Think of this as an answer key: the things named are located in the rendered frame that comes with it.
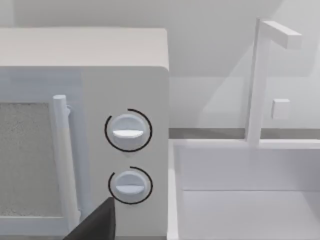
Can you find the tall white tap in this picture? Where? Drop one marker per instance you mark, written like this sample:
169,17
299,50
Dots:
257,82

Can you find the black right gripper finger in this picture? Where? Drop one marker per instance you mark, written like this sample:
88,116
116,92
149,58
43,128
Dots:
100,222

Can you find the pale microwave oven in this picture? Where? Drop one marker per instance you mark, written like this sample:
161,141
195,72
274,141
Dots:
100,55

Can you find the large white microwave knob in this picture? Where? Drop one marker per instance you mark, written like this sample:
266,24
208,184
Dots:
128,130

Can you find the white sink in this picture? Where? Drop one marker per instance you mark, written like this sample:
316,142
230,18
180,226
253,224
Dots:
245,190

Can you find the pale microwave door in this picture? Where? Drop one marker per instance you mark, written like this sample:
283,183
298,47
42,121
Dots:
30,150

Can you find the small white microwave knob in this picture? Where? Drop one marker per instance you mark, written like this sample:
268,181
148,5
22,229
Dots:
130,186

